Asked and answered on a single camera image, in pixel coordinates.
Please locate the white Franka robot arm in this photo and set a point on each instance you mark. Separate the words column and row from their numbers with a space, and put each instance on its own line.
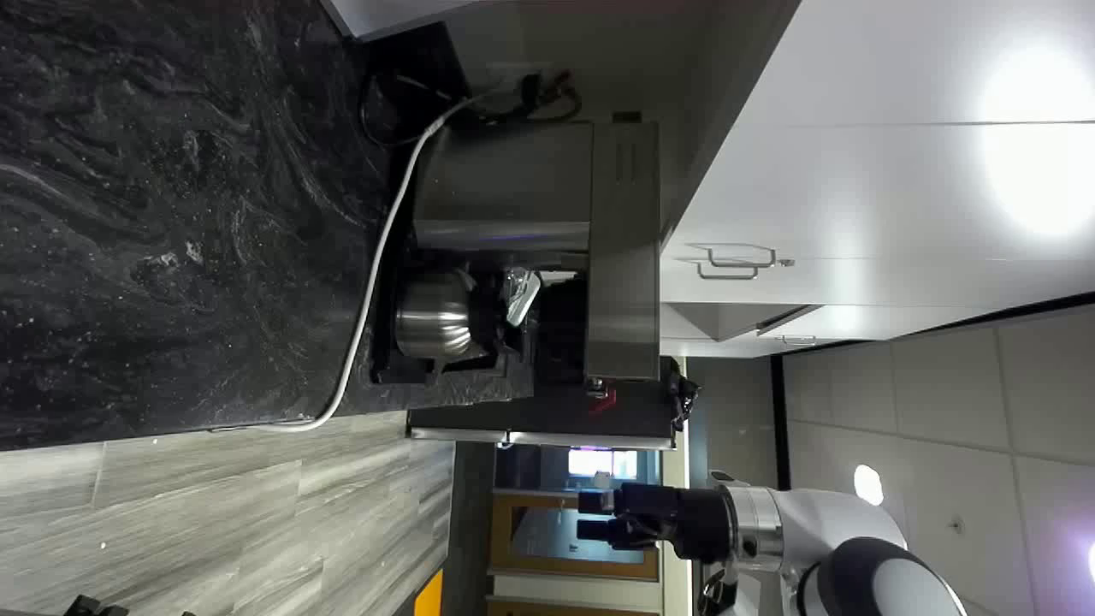
column 850, row 536

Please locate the yellow object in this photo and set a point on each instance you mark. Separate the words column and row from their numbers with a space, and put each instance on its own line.
column 431, row 595

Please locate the white upper kitchen cabinets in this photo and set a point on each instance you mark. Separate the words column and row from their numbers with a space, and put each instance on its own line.
column 902, row 149

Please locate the silver black coffee maker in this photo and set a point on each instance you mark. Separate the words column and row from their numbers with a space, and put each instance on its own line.
column 620, row 228

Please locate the round ceiling light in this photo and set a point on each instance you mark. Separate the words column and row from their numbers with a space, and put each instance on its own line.
column 867, row 485

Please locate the wooden framed window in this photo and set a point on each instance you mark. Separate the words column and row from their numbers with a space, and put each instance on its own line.
column 568, row 536

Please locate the stainless steel coffee carafe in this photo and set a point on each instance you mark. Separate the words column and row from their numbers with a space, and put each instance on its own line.
column 435, row 311

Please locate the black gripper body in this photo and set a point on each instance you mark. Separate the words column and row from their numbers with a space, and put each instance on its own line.
column 679, row 522

